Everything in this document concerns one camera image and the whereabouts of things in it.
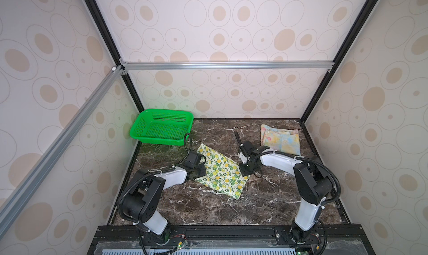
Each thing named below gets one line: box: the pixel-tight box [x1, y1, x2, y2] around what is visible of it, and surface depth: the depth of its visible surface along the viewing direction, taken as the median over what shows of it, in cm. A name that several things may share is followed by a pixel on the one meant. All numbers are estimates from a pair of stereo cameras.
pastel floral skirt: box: [260, 124, 301, 156], surface depth 108 cm
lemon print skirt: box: [194, 143, 251, 200], surface depth 94 cm
